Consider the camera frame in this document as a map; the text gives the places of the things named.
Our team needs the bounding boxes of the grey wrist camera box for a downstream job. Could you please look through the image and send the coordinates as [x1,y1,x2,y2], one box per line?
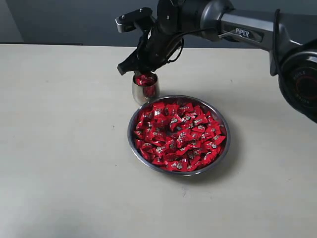
[115,7,154,33]

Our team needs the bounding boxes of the pile of red wrapped candies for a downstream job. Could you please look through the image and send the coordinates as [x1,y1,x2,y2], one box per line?
[133,101,227,172]

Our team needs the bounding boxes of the stainless steel cup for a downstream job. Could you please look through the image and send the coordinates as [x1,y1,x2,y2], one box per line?
[132,73,159,105]

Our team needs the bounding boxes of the red candies inside cup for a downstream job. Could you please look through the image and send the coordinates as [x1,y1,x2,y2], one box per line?
[134,74,157,87]

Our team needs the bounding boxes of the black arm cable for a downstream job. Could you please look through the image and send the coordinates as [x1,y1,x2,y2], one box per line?
[165,27,223,64]

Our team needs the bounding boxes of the round stainless steel bowl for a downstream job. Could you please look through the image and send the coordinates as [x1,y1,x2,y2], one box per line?
[127,95,231,177]

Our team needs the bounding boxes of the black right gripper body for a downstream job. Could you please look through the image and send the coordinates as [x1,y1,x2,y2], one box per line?
[136,22,183,71]

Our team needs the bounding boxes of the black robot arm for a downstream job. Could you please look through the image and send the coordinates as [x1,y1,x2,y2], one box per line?
[116,0,317,121]

